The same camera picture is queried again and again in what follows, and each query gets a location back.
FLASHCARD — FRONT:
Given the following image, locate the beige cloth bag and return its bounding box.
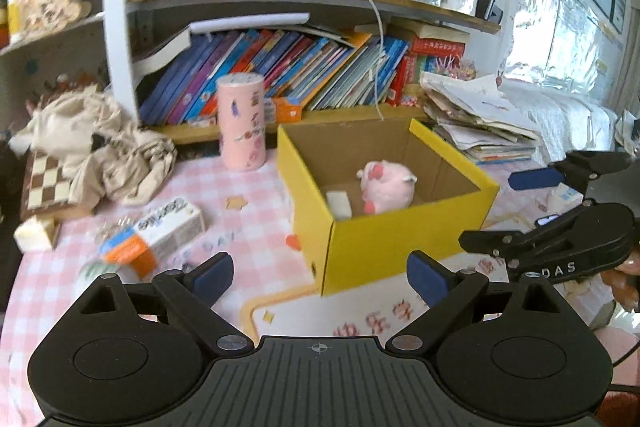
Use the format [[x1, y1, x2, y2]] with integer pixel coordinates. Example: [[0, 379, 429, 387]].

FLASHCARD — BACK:
[[10, 87, 178, 208]]

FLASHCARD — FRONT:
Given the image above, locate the small orange box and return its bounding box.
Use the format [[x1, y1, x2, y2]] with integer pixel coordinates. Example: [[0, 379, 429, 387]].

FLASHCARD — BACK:
[[272, 97, 304, 124]]

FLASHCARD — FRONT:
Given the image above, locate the small white and blue box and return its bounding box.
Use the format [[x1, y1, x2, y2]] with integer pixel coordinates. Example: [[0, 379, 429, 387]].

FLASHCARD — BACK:
[[546, 184, 585, 210]]

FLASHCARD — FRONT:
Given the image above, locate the stack of loose papers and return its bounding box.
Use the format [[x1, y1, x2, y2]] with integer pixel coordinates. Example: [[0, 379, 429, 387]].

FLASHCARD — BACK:
[[419, 69, 541, 165]]

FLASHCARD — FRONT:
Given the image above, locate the thick black-covered book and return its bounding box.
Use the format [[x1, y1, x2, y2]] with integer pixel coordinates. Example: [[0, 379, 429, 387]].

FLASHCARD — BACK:
[[131, 26, 193, 80]]

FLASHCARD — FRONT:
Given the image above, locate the pink checked desk mat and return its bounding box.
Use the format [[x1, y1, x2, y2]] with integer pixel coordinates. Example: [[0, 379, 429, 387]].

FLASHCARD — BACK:
[[0, 147, 640, 408]]

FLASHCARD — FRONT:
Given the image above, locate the pink plush toy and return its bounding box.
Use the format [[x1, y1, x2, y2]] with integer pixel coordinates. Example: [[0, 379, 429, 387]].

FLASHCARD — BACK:
[[356, 160, 418, 215]]

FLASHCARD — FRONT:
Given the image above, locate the person's right hand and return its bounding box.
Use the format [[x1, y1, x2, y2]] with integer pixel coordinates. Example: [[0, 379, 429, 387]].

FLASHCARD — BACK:
[[601, 252, 640, 313]]

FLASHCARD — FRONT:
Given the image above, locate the pink printed tumbler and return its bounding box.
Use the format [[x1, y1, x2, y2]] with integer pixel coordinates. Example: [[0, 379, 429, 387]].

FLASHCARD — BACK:
[[216, 74, 267, 171]]

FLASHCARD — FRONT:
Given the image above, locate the white side shelf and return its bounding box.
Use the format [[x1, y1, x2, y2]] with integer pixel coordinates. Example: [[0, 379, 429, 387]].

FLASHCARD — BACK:
[[0, 14, 106, 58]]

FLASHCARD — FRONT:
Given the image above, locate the person's right forearm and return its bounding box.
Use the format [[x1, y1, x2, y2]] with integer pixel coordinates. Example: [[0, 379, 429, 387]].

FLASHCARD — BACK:
[[590, 307, 640, 408]]

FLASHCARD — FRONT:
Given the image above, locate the white and orange toothpaste box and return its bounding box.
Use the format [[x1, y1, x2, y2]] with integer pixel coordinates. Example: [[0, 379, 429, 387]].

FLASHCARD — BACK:
[[98, 198, 206, 279]]

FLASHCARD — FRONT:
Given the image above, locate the wooden chessboard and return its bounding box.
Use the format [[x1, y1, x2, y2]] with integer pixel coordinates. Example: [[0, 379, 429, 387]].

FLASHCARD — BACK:
[[20, 149, 96, 223]]

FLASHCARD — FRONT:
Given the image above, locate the white tissue box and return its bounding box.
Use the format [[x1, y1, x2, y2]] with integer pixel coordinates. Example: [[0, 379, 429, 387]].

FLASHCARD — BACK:
[[14, 216, 62, 253]]

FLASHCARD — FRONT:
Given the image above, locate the white quilted bedding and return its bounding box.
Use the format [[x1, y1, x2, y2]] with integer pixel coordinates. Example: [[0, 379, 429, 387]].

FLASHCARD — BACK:
[[500, 77, 621, 168]]

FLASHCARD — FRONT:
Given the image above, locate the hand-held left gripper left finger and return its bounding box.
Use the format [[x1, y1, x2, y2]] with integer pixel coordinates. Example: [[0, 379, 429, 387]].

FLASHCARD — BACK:
[[75, 252, 256, 355]]

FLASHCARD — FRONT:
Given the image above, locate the clear plastic blister pack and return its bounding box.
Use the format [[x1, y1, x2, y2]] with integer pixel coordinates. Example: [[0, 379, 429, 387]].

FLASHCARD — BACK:
[[97, 216, 133, 240]]

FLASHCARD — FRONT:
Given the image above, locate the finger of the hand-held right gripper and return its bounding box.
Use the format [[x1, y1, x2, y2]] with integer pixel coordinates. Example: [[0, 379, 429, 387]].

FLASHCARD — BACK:
[[458, 213, 566, 270], [508, 150, 632, 194]]

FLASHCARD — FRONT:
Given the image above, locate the row of colourful books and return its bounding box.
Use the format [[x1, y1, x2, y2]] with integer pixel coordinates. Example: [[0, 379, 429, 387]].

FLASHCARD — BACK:
[[132, 24, 473, 128]]

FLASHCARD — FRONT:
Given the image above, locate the pale green packet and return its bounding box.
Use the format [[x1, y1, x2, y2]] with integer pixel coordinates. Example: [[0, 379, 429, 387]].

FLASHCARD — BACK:
[[79, 259, 121, 282]]

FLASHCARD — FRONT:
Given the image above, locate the white flat case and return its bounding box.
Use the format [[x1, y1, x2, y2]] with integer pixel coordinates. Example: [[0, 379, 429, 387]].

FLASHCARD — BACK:
[[189, 13, 311, 36]]

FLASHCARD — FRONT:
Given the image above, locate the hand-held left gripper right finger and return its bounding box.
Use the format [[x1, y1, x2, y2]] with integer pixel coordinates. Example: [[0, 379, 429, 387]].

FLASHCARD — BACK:
[[384, 251, 568, 353]]

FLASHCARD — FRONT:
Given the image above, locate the white charging cable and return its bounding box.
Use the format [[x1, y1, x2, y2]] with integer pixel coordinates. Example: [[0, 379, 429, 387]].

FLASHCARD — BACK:
[[322, 0, 388, 120]]

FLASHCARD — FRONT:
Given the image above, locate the yellow cardboard box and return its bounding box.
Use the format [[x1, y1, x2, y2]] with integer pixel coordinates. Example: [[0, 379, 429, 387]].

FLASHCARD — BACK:
[[276, 117, 501, 298]]

